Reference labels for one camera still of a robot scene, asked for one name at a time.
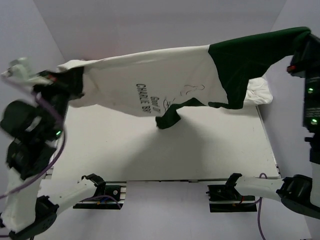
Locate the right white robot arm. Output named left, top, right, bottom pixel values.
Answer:
left=224, top=34, right=320, bottom=219

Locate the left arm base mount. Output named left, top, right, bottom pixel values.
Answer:
left=72, top=182, right=127, bottom=210

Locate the white and green raglan t-shirt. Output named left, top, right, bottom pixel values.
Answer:
left=57, top=27, right=311, bottom=129

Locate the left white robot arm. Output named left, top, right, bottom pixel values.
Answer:
left=0, top=67, right=106, bottom=240

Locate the crumpled white t-shirt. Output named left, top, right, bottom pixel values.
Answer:
left=243, top=77, right=273, bottom=107

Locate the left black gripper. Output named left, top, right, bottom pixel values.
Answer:
left=32, top=64, right=86, bottom=138

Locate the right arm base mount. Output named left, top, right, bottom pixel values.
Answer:
left=206, top=184, right=257, bottom=213

